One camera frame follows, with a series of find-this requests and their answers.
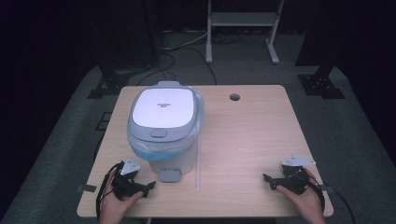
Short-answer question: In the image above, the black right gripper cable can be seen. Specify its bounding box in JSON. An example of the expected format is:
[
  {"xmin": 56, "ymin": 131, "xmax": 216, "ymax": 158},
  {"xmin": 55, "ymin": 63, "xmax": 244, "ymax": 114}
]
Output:
[{"xmin": 306, "ymin": 170, "xmax": 357, "ymax": 224}]

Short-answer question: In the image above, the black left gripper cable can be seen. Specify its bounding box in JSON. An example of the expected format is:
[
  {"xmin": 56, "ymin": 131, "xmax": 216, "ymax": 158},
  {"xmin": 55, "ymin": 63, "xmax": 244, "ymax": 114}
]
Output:
[{"xmin": 95, "ymin": 161, "xmax": 125, "ymax": 222}]

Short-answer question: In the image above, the person's right hand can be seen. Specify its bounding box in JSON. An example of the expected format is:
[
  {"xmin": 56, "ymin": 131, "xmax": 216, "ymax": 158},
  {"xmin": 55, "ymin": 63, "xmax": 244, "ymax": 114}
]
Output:
[{"xmin": 276, "ymin": 167, "xmax": 327, "ymax": 220}]

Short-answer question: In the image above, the white floor cable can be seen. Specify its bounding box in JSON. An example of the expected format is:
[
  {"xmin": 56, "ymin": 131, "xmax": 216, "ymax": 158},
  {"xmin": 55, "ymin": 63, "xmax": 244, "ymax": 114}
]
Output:
[{"xmin": 162, "ymin": 28, "xmax": 209, "ymax": 51}]

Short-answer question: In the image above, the dark floor plate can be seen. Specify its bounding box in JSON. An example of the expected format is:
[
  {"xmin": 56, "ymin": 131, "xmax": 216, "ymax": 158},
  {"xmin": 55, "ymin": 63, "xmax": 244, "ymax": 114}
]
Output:
[{"xmin": 94, "ymin": 111, "xmax": 113, "ymax": 132}]

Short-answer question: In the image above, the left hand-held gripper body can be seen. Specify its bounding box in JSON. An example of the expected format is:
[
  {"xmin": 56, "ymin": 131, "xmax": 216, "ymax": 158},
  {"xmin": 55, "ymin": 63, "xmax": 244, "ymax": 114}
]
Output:
[{"xmin": 110, "ymin": 156, "xmax": 148, "ymax": 201}]

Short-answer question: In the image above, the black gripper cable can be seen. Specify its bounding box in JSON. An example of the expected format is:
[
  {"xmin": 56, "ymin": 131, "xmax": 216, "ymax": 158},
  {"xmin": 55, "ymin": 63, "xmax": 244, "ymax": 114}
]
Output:
[
  {"xmin": 306, "ymin": 170, "xmax": 357, "ymax": 224},
  {"xmin": 95, "ymin": 161, "xmax": 125, "ymax": 222}
]

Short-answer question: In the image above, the white trash can grey lid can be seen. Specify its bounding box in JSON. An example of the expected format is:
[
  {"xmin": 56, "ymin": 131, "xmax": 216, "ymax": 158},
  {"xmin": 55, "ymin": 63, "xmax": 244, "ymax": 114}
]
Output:
[{"xmin": 126, "ymin": 80, "xmax": 205, "ymax": 184}]

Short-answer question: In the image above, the black floor cable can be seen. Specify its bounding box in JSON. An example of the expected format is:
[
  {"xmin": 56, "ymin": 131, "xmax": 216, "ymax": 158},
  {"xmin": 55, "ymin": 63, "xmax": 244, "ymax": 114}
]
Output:
[{"xmin": 135, "ymin": 35, "xmax": 218, "ymax": 87}]

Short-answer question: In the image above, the thin white straw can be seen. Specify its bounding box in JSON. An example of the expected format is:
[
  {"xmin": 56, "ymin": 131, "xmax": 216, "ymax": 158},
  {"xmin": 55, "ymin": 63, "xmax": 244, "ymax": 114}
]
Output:
[{"xmin": 194, "ymin": 119, "xmax": 202, "ymax": 190}]

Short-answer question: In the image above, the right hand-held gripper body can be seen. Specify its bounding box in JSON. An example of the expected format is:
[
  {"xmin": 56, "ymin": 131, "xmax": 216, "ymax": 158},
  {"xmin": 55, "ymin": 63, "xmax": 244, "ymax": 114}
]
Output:
[{"xmin": 277, "ymin": 154, "xmax": 317, "ymax": 196}]

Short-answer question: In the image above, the white metal stand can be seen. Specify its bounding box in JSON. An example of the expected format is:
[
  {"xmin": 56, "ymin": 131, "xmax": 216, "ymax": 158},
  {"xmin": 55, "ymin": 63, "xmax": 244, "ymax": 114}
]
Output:
[{"xmin": 205, "ymin": 0, "xmax": 286, "ymax": 65}]

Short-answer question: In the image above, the black metal stand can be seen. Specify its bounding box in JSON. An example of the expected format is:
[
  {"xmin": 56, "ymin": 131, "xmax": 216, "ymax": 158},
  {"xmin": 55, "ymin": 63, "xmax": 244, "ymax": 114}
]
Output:
[
  {"xmin": 87, "ymin": 0, "xmax": 164, "ymax": 100},
  {"xmin": 294, "ymin": 0, "xmax": 347, "ymax": 100}
]

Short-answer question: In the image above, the person's left hand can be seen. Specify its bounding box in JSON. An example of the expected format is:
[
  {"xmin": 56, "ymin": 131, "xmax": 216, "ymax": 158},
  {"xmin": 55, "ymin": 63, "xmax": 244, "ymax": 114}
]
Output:
[{"xmin": 98, "ymin": 169, "xmax": 145, "ymax": 220}]

